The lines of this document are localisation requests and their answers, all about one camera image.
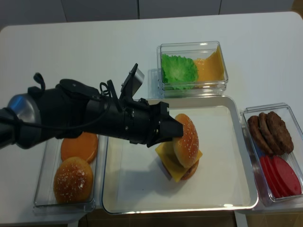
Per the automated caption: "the white metal baking tray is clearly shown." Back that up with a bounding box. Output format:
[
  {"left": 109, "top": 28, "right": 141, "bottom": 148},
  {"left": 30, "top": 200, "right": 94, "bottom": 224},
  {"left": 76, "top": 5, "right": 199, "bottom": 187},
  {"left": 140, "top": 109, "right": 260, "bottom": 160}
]
[{"left": 100, "top": 96, "right": 258, "bottom": 214}]

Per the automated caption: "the brown meat patty right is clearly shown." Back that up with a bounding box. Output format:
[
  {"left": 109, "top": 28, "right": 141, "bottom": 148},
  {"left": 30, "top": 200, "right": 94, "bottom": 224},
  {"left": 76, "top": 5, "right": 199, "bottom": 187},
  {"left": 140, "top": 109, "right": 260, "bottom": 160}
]
[{"left": 267, "top": 111, "right": 294, "bottom": 154}]

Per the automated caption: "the yellow cheese slice on burger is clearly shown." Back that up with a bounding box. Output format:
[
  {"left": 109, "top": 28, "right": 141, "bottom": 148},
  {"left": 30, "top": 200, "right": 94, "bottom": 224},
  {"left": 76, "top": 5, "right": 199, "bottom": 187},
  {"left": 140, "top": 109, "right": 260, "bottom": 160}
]
[{"left": 155, "top": 141, "right": 203, "bottom": 182}]

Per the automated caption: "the sesame bun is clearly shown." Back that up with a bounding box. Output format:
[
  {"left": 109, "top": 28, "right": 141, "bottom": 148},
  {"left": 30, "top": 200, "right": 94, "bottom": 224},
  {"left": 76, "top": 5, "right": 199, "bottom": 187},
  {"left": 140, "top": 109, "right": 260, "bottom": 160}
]
[
  {"left": 173, "top": 113, "right": 199, "bottom": 168},
  {"left": 53, "top": 157, "right": 94, "bottom": 204}
]

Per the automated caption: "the white parchment paper sheet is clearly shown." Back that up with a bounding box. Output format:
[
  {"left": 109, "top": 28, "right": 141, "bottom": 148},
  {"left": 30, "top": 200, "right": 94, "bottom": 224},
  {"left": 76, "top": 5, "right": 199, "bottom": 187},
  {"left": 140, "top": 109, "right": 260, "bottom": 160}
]
[{"left": 117, "top": 106, "right": 257, "bottom": 210}]

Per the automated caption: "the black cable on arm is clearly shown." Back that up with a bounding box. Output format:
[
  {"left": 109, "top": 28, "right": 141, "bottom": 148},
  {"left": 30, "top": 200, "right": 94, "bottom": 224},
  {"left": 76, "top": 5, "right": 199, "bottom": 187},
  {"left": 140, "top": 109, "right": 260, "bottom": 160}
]
[{"left": 0, "top": 72, "right": 119, "bottom": 130}]

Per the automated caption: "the plain orange bun bottom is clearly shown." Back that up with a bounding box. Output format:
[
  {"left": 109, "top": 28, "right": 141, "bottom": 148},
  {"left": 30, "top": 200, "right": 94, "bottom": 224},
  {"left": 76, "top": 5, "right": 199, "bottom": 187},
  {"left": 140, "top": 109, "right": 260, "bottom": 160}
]
[{"left": 61, "top": 132, "right": 98, "bottom": 164}]

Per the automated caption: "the red tomato slice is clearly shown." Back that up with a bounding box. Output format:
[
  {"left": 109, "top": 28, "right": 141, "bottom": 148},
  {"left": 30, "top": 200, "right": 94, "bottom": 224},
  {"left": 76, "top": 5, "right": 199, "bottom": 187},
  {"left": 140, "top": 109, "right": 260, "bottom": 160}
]
[
  {"left": 271, "top": 156, "right": 302, "bottom": 197},
  {"left": 260, "top": 156, "right": 280, "bottom": 198}
]

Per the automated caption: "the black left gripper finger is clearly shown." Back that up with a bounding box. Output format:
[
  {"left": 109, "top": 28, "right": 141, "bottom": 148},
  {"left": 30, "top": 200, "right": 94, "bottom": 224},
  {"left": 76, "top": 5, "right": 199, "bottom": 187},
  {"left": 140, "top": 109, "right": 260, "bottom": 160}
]
[{"left": 158, "top": 116, "right": 183, "bottom": 142}]

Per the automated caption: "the orange cheese slice in container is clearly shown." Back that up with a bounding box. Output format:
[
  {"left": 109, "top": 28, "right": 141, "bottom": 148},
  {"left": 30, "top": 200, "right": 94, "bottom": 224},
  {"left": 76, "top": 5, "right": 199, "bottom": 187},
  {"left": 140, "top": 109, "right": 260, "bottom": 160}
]
[{"left": 194, "top": 47, "right": 224, "bottom": 82}]

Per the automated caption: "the clear plastic patty tomato container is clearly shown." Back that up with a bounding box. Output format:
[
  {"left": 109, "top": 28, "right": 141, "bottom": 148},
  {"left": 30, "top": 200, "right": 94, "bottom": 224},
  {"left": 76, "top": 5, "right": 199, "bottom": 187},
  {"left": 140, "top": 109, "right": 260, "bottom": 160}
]
[{"left": 241, "top": 103, "right": 303, "bottom": 210}]

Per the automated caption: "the clear plastic bun container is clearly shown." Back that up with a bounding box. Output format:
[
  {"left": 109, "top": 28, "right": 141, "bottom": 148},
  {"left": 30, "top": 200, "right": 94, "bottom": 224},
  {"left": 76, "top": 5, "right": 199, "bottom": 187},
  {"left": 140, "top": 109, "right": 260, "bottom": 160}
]
[{"left": 33, "top": 135, "right": 108, "bottom": 215}]

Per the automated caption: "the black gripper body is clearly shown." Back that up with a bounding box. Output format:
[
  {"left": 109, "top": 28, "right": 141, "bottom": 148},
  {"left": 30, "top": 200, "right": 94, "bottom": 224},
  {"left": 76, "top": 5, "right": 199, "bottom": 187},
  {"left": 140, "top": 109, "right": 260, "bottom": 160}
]
[{"left": 86, "top": 98, "right": 169, "bottom": 147}]

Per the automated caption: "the clear plastic lettuce cheese container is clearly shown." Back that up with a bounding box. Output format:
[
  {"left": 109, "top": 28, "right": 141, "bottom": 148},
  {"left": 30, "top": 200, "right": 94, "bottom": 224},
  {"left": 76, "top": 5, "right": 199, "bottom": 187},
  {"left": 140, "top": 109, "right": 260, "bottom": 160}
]
[{"left": 157, "top": 41, "right": 229, "bottom": 98}]

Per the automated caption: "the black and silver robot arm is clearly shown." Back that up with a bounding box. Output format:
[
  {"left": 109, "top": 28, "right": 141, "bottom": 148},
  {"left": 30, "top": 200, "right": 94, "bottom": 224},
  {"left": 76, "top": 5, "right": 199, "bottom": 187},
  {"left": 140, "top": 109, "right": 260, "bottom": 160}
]
[{"left": 0, "top": 79, "right": 183, "bottom": 149}]

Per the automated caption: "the brown bottom bun on tray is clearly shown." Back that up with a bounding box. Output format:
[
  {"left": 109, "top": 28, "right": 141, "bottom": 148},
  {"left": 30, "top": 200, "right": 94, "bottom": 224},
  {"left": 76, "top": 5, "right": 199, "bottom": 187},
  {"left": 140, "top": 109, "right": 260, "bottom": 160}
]
[{"left": 163, "top": 158, "right": 200, "bottom": 180}]

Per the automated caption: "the brown meat patty middle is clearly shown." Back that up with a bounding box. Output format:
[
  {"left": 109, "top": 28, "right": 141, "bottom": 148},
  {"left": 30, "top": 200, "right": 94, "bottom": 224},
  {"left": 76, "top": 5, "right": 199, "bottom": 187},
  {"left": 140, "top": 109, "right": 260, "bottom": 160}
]
[{"left": 258, "top": 112, "right": 284, "bottom": 155}]

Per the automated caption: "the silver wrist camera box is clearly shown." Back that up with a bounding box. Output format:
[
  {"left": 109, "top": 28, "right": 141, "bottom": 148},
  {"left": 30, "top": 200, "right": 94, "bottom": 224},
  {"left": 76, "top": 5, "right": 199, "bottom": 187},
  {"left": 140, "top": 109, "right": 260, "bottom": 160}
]
[{"left": 119, "top": 63, "right": 144, "bottom": 100}]

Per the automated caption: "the brown meat patty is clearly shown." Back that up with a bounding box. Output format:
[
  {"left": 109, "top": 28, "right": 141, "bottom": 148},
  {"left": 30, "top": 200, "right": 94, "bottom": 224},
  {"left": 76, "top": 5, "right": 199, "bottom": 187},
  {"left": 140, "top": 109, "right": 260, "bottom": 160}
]
[
  {"left": 247, "top": 115, "right": 274, "bottom": 156},
  {"left": 267, "top": 111, "right": 294, "bottom": 154},
  {"left": 258, "top": 112, "right": 284, "bottom": 155}
]

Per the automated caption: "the red tomato slice front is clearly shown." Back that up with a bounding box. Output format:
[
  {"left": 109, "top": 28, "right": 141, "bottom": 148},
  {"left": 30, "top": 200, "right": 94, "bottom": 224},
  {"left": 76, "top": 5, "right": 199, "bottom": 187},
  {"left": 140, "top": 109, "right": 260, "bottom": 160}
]
[{"left": 271, "top": 156, "right": 302, "bottom": 197}]

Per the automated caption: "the green lettuce leaf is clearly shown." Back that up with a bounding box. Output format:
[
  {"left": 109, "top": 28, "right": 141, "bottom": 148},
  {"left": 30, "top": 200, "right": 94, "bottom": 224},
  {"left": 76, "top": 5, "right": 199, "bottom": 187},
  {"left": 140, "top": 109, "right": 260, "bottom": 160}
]
[{"left": 161, "top": 54, "right": 198, "bottom": 90}]

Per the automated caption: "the red tomato slice back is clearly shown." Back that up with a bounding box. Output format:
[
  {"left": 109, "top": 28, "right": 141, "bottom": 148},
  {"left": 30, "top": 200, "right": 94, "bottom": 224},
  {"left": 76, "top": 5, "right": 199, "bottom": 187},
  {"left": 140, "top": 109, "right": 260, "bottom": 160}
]
[{"left": 260, "top": 156, "right": 280, "bottom": 198}]

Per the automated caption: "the brown meat patty left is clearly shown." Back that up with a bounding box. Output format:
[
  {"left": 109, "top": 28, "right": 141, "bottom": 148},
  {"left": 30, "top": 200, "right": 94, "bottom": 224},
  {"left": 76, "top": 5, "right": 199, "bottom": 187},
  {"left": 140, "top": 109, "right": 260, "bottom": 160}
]
[{"left": 247, "top": 115, "right": 274, "bottom": 156}]

